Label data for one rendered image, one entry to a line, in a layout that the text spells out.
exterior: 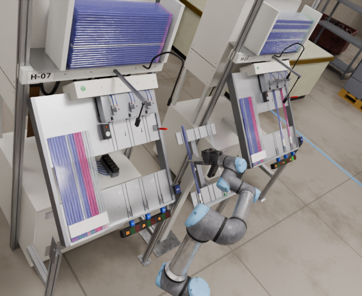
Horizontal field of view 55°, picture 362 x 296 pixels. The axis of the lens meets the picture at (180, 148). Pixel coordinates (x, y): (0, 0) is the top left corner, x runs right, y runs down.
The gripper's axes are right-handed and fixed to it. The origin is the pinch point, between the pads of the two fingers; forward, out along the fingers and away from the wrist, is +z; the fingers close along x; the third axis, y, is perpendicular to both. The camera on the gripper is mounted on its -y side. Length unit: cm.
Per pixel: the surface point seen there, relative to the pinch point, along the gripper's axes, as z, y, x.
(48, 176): 12, 10, 83
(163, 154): 11.9, 4.2, 14.7
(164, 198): 7.8, -20.9, 19.9
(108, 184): 40, -14, 37
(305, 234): 5, -112, -144
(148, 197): 8.6, -16.2, 31.0
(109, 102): 12, 39, 46
